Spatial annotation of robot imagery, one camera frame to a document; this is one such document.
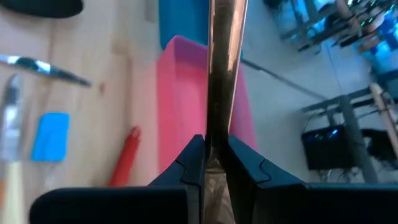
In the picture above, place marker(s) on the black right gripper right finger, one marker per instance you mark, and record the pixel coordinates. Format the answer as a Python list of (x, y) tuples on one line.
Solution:
[(295, 205)]

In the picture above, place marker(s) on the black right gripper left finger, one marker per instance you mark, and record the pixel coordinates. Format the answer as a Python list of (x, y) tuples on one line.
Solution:
[(124, 205)]

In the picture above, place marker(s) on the rose gold table knife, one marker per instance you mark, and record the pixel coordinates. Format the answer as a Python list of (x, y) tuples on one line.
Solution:
[(224, 77)]

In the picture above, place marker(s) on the large black spoon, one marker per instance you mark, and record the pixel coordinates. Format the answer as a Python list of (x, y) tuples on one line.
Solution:
[(40, 7)]

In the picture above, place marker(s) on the black computer tower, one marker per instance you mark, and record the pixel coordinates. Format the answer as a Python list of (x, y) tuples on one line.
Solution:
[(326, 149)]

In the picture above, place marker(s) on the pink plastic bin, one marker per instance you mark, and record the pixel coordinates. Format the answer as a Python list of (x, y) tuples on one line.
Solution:
[(180, 109)]

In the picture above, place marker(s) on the background workbench with equipment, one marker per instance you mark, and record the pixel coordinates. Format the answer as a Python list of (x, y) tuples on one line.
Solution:
[(311, 28)]

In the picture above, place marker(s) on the blue plastic bin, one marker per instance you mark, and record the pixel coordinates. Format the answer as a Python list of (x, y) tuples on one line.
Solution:
[(183, 21)]

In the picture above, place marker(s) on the grey metal table frame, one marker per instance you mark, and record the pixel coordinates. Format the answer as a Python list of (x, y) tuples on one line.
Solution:
[(353, 130)]

